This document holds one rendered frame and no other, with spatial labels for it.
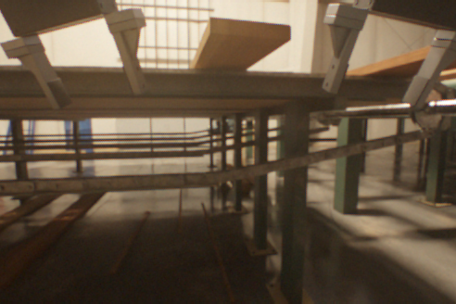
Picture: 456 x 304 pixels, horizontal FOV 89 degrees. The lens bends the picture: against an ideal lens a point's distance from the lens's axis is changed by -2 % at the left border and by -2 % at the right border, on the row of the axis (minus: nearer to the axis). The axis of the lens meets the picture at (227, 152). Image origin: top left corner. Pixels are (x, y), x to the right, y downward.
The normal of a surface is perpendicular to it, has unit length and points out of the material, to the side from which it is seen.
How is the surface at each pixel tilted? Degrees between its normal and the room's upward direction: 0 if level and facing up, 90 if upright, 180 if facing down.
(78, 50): 92
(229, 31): 90
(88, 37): 91
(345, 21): 113
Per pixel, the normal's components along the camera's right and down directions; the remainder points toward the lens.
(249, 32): 0.24, 0.11
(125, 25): -0.09, 0.51
